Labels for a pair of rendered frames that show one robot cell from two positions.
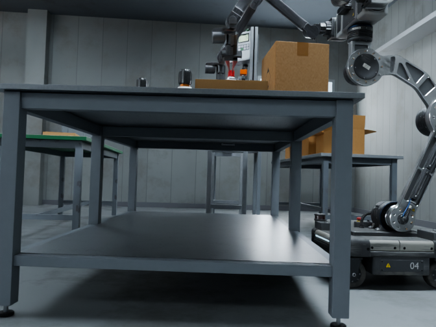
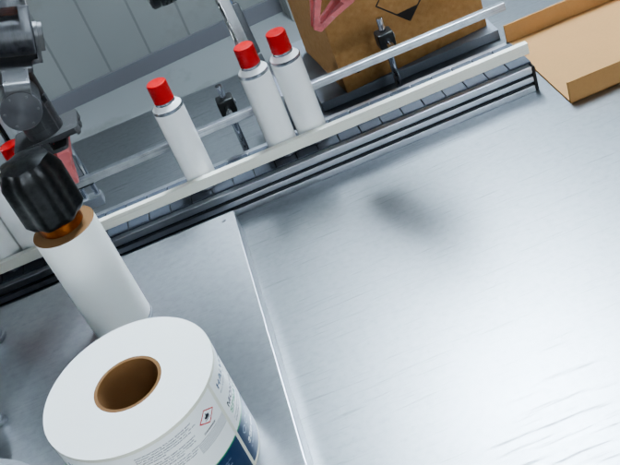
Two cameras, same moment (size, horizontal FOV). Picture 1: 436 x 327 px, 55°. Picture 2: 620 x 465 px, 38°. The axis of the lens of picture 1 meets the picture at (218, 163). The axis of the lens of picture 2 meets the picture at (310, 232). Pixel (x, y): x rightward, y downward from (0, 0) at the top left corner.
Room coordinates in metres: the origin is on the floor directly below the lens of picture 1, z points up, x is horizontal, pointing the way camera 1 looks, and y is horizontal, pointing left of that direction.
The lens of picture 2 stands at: (2.26, 1.28, 1.66)
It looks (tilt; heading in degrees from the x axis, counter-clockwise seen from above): 36 degrees down; 269
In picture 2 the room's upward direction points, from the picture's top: 23 degrees counter-clockwise
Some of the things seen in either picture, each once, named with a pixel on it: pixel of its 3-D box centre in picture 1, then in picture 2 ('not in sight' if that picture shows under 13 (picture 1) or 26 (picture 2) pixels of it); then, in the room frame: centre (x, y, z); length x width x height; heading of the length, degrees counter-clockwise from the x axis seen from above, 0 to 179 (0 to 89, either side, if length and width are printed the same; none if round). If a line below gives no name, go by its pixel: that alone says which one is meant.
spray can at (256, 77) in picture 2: not in sight; (265, 100); (2.23, -0.05, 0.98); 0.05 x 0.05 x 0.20
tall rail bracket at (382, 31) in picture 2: not in sight; (395, 64); (1.99, -0.12, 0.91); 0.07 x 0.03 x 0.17; 89
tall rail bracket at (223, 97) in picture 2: not in sight; (237, 129); (2.29, -0.13, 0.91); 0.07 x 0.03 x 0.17; 89
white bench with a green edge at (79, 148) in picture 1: (67, 185); not in sight; (4.05, 1.45, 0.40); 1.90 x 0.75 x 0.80; 5
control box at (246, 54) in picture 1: (244, 48); not in sight; (2.73, -0.15, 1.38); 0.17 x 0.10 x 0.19; 54
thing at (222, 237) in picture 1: (194, 196); not in sight; (2.50, 0.13, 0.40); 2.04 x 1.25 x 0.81; 179
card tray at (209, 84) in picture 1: (230, 93); (614, 29); (1.62, -0.04, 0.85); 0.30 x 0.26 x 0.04; 179
